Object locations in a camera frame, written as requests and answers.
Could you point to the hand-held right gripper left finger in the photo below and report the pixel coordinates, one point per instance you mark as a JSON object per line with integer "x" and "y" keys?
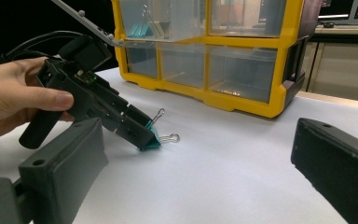
{"x": 62, "y": 174}

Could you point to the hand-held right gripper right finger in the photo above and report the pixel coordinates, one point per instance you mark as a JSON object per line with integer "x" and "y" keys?
{"x": 338, "y": 165}

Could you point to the large clear plastic drawer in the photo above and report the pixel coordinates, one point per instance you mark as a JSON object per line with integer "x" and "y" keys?
{"x": 180, "y": 21}
{"x": 245, "y": 17}

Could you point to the yellow drawer organizer cabinet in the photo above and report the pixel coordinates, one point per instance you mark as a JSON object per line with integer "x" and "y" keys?
{"x": 217, "y": 40}

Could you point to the narrow clear plastic drawer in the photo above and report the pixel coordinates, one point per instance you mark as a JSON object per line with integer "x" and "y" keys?
{"x": 141, "y": 60}

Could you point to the medium clear plastic drawer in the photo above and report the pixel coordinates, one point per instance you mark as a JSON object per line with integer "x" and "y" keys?
{"x": 181, "y": 65}

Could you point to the beige background desk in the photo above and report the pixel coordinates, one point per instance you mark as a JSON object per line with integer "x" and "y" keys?
{"x": 348, "y": 65}

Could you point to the wide clear plastic drawer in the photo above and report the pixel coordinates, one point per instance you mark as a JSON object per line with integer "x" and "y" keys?
{"x": 242, "y": 73}

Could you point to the black computer mouse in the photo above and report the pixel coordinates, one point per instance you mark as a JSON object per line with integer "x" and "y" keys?
{"x": 328, "y": 25}

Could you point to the dark computer monitor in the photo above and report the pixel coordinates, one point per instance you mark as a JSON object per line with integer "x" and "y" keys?
{"x": 335, "y": 7}

